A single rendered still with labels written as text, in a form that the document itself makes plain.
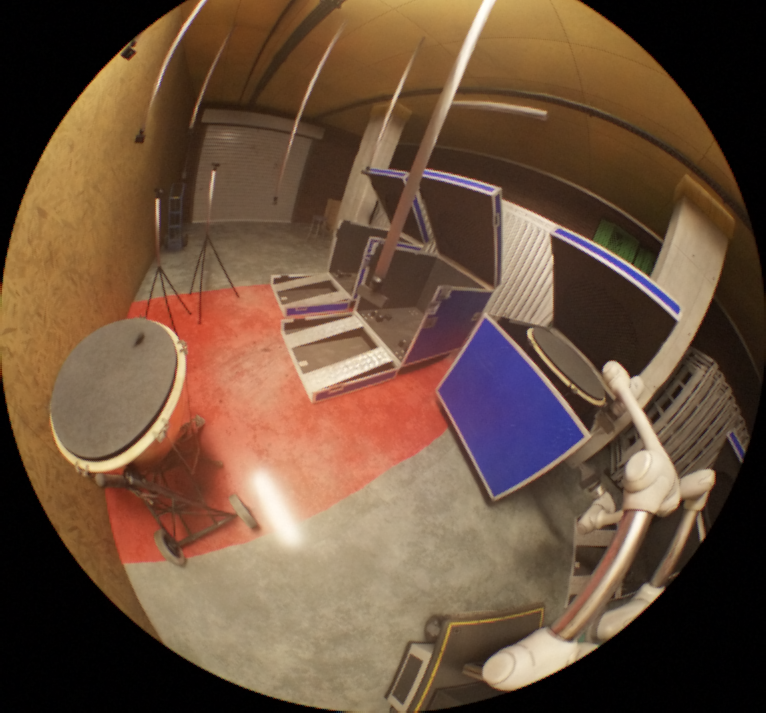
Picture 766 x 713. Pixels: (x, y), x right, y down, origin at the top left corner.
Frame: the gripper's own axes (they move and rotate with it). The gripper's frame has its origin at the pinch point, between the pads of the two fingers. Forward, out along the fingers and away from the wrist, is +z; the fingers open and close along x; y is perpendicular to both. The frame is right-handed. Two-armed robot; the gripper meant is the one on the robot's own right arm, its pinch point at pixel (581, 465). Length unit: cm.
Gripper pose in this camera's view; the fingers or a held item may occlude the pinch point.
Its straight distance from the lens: 148.1
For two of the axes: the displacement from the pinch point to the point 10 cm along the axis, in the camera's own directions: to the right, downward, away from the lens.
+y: -9.1, -0.8, -4.1
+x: -3.1, 7.9, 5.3
